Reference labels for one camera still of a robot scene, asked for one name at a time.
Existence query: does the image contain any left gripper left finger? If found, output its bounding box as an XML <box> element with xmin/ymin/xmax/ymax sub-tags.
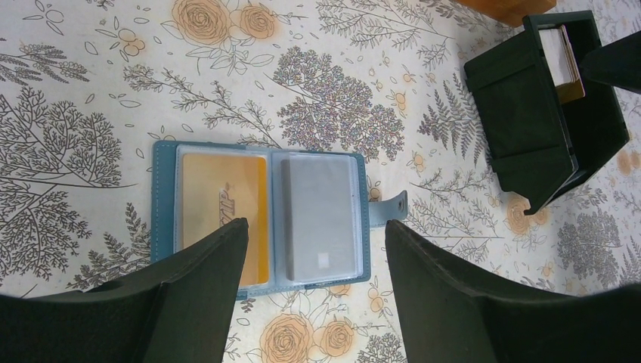
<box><xmin>1</xmin><ymin>218</ymin><xmax>249</xmax><ymax>362</ymax></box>

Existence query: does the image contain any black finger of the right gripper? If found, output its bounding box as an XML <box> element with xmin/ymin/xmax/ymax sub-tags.
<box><xmin>580</xmin><ymin>32</ymin><xmax>640</xmax><ymax>94</ymax></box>

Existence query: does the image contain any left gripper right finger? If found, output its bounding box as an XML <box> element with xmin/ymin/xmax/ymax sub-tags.
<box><xmin>385</xmin><ymin>220</ymin><xmax>640</xmax><ymax>362</ymax></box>

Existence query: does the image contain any orange compartment tray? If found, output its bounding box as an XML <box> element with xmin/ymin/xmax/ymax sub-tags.
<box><xmin>456</xmin><ymin>0</ymin><xmax>557</xmax><ymax>27</ymax></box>

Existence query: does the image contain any blue leather card holder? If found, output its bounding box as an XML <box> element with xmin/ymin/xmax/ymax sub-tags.
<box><xmin>150</xmin><ymin>141</ymin><xmax>408</xmax><ymax>300</ymax></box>

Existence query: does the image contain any gold black credit card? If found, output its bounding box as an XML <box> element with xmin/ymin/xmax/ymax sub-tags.
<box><xmin>280</xmin><ymin>154</ymin><xmax>361</xmax><ymax>284</ymax></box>

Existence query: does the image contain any gold card in box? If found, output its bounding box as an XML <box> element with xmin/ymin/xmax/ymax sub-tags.
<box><xmin>555</xmin><ymin>25</ymin><xmax>586</xmax><ymax>104</ymax></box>

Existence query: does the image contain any white card in box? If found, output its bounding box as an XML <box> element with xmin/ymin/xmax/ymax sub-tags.
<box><xmin>538</xmin><ymin>26</ymin><xmax>578</xmax><ymax>86</ymax></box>

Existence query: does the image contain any black card box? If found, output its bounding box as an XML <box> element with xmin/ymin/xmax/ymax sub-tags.
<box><xmin>463</xmin><ymin>11</ymin><xmax>630</xmax><ymax>215</ymax></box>

